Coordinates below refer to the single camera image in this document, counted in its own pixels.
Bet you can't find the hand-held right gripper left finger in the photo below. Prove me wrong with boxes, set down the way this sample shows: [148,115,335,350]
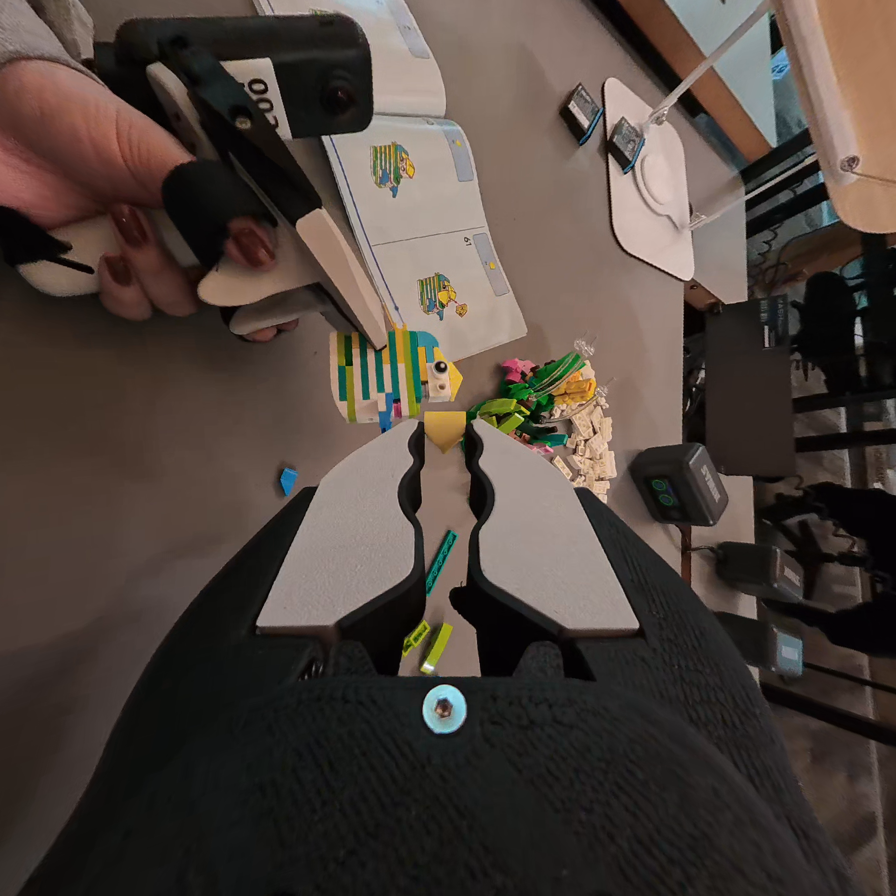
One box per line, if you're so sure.
[255,420,428,676]

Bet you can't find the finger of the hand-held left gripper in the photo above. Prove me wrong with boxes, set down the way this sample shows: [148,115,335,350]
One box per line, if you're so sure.
[294,206,393,352]

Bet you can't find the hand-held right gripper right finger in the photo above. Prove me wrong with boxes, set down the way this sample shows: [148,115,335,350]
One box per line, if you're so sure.
[465,419,643,678]

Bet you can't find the striped brick fish model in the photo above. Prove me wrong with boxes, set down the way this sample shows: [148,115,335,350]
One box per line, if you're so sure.
[329,325,464,431]

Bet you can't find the yellow wedge brick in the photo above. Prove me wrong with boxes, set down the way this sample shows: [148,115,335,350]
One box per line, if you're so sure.
[423,412,469,455]

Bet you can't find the grey desk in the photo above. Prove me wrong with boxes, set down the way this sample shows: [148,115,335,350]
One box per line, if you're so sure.
[0,0,757,896]

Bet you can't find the beige desk lamp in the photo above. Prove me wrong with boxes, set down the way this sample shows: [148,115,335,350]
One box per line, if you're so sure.
[603,0,896,281]

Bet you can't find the person's left hand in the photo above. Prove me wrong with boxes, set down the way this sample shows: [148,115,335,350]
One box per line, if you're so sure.
[0,62,298,344]

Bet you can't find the instruction booklet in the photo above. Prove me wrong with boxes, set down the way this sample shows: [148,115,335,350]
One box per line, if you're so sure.
[253,0,529,365]

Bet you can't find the teal long plate brick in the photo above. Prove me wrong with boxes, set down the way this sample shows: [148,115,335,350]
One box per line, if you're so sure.
[425,531,459,596]

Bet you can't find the pile of white bricks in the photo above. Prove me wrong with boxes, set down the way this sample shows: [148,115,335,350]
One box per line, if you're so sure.
[549,402,618,504]

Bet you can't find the green brick plant model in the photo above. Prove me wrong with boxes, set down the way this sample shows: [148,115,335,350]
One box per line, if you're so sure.
[468,336,617,456]

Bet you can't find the black power station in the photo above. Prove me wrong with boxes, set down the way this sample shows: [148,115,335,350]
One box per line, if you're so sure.
[630,443,729,526]
[717,612,806,679]
[714,542,806,603]

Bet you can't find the dark panel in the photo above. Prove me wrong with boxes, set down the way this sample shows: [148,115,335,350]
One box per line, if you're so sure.
[703,297,798,478]

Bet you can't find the black camera battery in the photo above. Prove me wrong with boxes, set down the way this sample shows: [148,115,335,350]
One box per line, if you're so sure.
[608,117,646,173]
[560,83,604,146]

